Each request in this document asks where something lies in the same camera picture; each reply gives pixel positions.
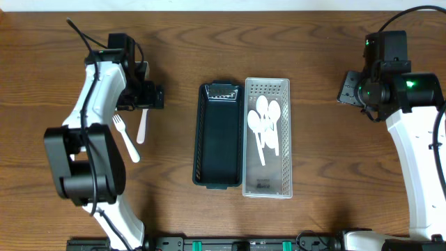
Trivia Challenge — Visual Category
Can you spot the clear white perforated basket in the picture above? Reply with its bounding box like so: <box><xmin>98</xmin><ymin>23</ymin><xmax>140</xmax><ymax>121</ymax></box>
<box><xmin>243</xmin><ymin>77</ymin><xmax>293</xmax><ymax>199</ymax></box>

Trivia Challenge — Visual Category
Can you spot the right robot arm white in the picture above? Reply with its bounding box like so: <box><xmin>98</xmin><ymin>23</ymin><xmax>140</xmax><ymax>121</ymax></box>
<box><xmin>192</xmin><ymin>56</ymin><xmax>445</xmax><ymax>250</ymax></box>

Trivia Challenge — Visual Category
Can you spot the white plastic fork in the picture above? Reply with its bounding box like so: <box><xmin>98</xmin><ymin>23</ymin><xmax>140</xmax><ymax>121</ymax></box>
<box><xmin>137</xmin><ymin>109</ymin><xmax>148</xmax><ymax>144</ymax></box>
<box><xmin>112</xmin><ymin>114</ymin><xmax>141</xmax><ymax>163</ymax></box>

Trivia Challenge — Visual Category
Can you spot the dark green plastic basket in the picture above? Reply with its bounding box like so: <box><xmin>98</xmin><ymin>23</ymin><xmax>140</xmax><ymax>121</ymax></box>
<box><xmin>192</xmin><ymin>80</ymin><xmax>244</xmax><ymax>190</ymax></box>

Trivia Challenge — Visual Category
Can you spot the white plastic spoon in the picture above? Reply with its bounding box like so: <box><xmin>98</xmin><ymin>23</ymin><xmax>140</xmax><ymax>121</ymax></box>
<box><xmin>263</xmin><ymin>119</ymin><xmax>276</xmax><ymax>149</ymax></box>
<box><xmin>256</xmin><ymin>96</ymin><xmax>268</xmax><ymax>121</ymax></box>
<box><xmin>247</xmin><ymin>110</ymin><xmax>266</xmax><ymax>166</ymax></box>
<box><xmin>268</xmin><ymin>100</ymin><xmax>281</xmax><ymax>156</ymax></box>

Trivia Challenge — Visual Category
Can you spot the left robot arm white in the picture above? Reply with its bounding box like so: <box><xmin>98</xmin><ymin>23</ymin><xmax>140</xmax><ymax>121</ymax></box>
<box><xmin>44</xmin><ymin>49</ymin><xmax>164</xmax><ymax>250</ymax></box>

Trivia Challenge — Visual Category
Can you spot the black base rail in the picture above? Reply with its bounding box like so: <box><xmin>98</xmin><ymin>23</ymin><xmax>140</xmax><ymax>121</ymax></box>
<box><xmin>66</xmin><ymin>228</ymin><xmax>349</xmax><ymax>251</ymax></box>

